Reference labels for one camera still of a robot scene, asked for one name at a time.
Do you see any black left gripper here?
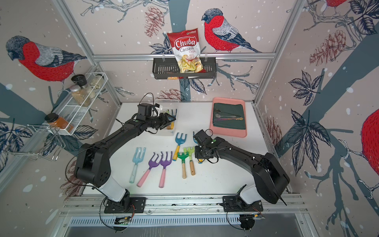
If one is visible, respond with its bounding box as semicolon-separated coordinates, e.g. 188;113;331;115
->
146;113;177;130

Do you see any clear plastic storage box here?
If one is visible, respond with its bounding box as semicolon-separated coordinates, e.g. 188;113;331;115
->
148;99;179;136

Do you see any black wire basket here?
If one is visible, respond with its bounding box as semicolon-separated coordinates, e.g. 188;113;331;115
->
153;57;217;80

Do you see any metal spoon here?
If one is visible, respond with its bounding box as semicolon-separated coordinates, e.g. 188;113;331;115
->
214;109;238;118

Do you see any blue rake yellow handle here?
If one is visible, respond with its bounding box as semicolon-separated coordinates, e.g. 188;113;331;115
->
167;109;177;130
192;131;204;164
173;133;187;161

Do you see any orange spice jar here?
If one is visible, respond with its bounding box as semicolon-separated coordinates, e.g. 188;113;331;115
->
44;113;74;132

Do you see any purple rake pink handle right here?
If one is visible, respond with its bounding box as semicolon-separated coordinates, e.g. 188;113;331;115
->
159;151;173;188

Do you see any purple rake pink handle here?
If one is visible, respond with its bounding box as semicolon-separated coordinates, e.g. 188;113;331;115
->
159;151;173;188
137;152;161;188

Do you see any aluminium frame post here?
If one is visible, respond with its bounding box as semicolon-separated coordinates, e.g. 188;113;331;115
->
52;0;122;107

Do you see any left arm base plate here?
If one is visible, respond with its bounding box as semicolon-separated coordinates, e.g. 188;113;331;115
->
104;197;147;214

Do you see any light blue rake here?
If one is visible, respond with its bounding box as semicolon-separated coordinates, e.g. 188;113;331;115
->
129;147;146;184

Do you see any purple rake pink handle left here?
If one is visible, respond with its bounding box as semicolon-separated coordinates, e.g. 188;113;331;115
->
137;152;161;188

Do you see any red chips bag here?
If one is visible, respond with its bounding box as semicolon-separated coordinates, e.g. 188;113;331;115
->
168;29;206;73

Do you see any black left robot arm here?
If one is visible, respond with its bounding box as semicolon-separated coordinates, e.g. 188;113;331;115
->
74;103;176;209

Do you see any silver lid spice jar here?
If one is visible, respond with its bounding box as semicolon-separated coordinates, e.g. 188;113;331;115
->
70;85;91;107

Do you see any green rake wooden handle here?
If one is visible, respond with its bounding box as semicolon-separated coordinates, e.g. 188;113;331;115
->
177;152;189;179

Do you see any black lid spice jar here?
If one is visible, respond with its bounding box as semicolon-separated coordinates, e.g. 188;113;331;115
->
71;74;88;88

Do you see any pink tray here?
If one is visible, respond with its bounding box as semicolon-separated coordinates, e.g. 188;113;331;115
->
210;97;247;138

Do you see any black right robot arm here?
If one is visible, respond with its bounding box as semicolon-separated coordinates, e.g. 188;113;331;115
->
193;130;290;204

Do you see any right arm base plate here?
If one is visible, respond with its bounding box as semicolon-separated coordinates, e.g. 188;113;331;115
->
219;196;263;213

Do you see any dark green cloth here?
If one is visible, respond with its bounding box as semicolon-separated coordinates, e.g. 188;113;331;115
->
212;103;246;130

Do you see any pale spice jar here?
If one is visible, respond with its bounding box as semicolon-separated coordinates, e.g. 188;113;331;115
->
90;74;104;89

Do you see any white wire shelf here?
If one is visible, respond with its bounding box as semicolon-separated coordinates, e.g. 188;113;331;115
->
44;72;108;135

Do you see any iridescent spoon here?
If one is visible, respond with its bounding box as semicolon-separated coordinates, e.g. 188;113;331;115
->
215;117;244;121

